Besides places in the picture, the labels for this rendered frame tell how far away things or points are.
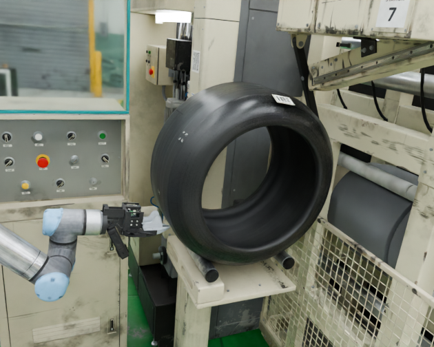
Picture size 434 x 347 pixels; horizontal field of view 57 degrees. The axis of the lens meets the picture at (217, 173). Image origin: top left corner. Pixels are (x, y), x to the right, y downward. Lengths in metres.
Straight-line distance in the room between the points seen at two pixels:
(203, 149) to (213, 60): 0.45
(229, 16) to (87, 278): 1.26
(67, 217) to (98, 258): 0.74
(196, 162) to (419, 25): 0.62
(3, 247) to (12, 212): 0.69
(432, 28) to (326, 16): 0.33
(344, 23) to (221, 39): 0.44
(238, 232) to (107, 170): 0.63
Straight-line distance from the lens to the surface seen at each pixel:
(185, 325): 1.88
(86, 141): 1.72
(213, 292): 1.31
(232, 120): 1.09
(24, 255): 1.09
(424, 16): 1.07
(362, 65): 1.33
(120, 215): 1.20
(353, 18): 1.19
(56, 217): 1.17
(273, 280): 1.48
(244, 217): 1.55
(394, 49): 1.26
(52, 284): 1.09
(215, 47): 1.44
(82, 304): 2.01
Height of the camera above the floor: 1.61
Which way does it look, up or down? 19 degrees down
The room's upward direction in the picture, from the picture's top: 5 degrees clockwise
